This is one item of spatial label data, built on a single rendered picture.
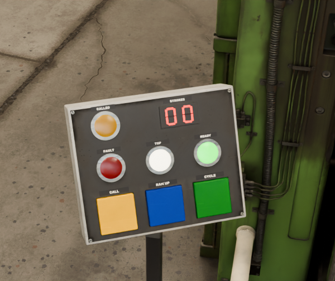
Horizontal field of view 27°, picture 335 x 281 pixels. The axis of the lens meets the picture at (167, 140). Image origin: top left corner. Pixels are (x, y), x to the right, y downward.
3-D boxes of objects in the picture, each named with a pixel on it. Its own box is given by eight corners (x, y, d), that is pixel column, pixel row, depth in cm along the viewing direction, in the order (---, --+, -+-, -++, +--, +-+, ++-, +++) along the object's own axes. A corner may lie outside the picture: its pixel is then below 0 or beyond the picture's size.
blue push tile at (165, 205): (185, 220, 143) (181, 185, 142) (150, 227, 142) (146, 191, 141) (183, 218, 145) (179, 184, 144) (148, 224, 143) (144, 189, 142)
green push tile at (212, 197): (232, 212, 145) (228, 177, 144) (197, 219, 144) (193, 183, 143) (229, 210, 147) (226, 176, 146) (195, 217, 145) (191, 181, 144)
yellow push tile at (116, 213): (138, 229, 141) (134, 193, 140) (101, 235, 140) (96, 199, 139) (136, 227, 143) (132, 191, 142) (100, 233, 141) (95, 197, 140)
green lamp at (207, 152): (217, 166, 143) (218, 150, 140) (194, 164, 143) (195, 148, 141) (219, 157, 145) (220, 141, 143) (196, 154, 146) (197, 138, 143)
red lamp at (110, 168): (120, 182, 139) (120, 165, 136) (98, 179, 139) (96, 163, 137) (124, 172, 141) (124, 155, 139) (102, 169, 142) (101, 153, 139)
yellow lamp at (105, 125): (115, 140, 137) (114, 122, 135) (92, 137, 138) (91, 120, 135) (119, 131, 140) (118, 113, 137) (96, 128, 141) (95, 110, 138)
